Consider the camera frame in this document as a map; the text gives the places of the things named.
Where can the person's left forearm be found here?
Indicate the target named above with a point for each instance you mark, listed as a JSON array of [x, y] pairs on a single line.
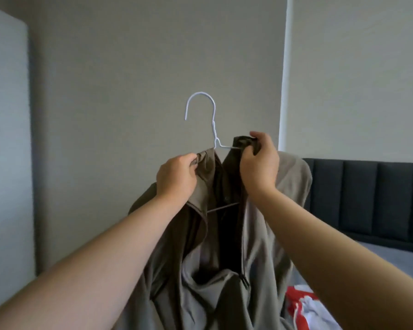
[[89, 271]]

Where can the dark grey upholstered headboard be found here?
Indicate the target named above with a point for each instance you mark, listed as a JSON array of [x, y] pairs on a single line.
[[378, 196]]

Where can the person's left hand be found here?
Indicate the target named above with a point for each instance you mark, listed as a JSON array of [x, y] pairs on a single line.
[[177, 176]]

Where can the person's right hand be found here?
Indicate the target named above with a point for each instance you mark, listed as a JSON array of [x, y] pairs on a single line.
[[260, 165]]

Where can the person's right forearm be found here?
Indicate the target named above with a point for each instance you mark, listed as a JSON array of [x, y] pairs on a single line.
[[344, 264]]

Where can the khaki zip jacket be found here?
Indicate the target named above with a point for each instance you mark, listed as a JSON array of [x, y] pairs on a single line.
[[213, 292]]

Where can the red and white jacket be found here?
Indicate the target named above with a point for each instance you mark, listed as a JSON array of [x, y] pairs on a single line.
[[310, 309]]

